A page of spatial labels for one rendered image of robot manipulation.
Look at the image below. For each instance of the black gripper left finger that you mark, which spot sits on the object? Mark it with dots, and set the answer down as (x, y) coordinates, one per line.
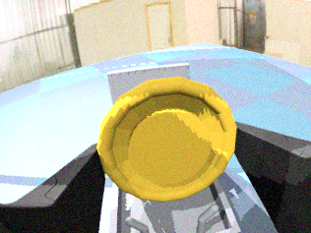
(70, 201)

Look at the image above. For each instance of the yellow plate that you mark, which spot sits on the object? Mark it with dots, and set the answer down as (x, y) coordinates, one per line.
(166, 139)

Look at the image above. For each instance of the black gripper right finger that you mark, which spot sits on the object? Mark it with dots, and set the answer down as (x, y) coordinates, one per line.
(279, 168)

